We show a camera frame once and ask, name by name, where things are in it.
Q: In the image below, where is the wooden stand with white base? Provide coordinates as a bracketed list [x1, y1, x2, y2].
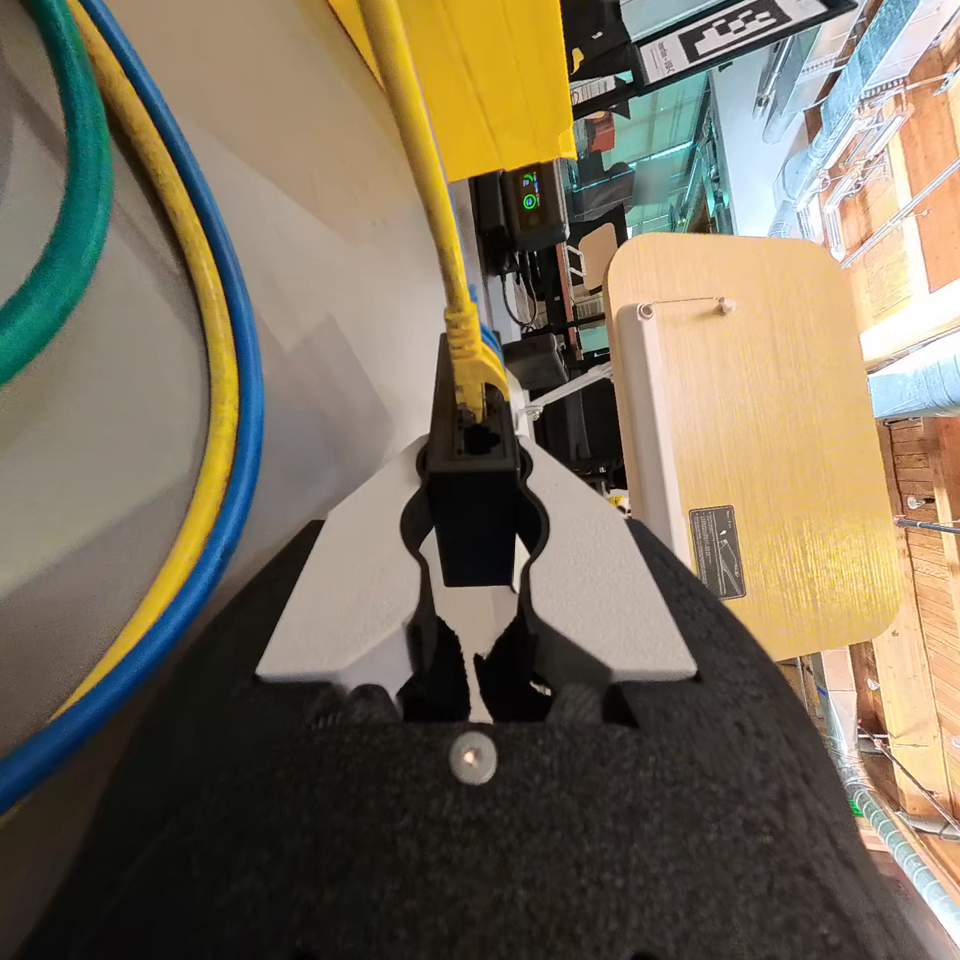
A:
[521, 231, 903, 663]

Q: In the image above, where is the yellow plastic bin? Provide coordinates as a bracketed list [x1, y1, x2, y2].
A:
[326, 0, 579, 183]

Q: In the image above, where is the black network switch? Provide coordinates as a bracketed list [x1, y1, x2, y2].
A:
[425, 332, 523, 590]

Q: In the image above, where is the blue ethernet cable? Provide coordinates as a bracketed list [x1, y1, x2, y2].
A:
[0, 0, 505, 817]

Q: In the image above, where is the black and white tag sign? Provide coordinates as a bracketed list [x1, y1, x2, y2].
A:
[636, 0, 860, 87]

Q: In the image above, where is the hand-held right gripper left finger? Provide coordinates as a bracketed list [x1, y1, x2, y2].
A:
[255, 442, 472, 723]

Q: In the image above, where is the black power adapter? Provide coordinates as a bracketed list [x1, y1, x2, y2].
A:
[501, 333, 571, 396]

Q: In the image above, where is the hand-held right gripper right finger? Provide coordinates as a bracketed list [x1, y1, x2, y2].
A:
[474, 437, 700, 723]

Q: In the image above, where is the black power station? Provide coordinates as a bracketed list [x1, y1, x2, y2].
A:
[498, 159, 569, 250]

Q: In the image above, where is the silver ventilation duct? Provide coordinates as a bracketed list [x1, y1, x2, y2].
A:
[868, 351, 960, 421]
[825, 675, 960, 935]

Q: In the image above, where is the green ethernet cable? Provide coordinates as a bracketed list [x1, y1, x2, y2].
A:
[0, 0, 115, 389]

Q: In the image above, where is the yellow ethernet cable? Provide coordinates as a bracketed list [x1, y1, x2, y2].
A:
[52, 0, 513, 723]

